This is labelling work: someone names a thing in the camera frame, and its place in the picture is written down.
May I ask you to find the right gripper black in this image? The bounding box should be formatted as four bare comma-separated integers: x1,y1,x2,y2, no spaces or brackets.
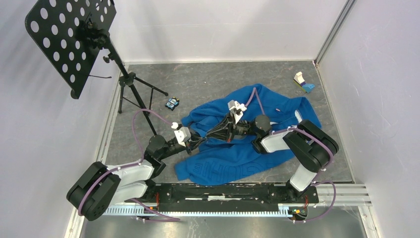
205,113,258,144

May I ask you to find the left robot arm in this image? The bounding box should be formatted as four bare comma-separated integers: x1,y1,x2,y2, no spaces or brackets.
66,127,207,221

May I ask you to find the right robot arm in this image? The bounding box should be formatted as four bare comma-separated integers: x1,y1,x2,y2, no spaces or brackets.
206,113,339,202

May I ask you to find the small blue toy robot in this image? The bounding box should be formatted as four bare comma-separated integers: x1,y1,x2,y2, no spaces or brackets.
165,97,180,111

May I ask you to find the white blue toy block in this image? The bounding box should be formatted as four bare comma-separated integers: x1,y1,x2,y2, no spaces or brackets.
293,71,315,93

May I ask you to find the black perforated music stand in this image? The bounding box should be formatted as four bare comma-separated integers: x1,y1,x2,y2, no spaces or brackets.
25,0,168,133

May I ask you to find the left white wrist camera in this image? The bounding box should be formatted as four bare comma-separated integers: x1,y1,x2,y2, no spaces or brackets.
171,122,191,147

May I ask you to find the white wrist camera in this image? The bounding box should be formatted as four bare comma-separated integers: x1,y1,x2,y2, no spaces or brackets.
171,122,191,147
227,100,247,123

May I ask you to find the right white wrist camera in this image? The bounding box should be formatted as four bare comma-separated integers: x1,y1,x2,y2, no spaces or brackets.
227,100,247,123

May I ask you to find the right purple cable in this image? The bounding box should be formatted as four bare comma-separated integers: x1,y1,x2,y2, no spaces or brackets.
244,86,337,223

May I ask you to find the purple cable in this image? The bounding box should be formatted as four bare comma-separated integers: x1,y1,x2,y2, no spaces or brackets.
244,86,337,223
77,109,182,223

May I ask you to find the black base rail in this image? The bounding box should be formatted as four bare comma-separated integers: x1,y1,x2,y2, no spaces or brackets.
137,182,319,212

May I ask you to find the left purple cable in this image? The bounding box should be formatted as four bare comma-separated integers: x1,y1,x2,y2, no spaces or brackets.
77,109,182,223

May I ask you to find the white toothed cable tray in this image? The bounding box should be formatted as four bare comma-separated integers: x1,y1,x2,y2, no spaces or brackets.
103,204,305,218

